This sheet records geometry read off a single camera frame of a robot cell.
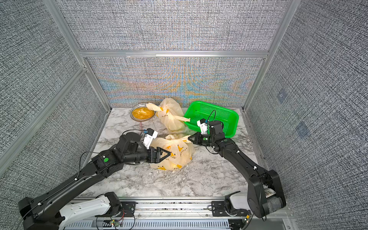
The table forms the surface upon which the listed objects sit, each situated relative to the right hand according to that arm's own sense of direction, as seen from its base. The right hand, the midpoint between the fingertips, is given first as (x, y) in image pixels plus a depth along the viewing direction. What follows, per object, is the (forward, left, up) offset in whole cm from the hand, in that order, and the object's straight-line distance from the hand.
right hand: (188, 134), depth 80 cm
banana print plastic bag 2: (-7, +3, -6) cm, 10 cm away
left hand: (-15, +9, +7) cm, 19 cm away
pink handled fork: (+22, +35, -20) cm, 46 cm away
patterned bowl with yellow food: (+29, +35, -14) cm, 48 cm away
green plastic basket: (+35, -8, -19) cm, 41 cm away
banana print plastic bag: (+17, +11, -1) cm, 20 cm away
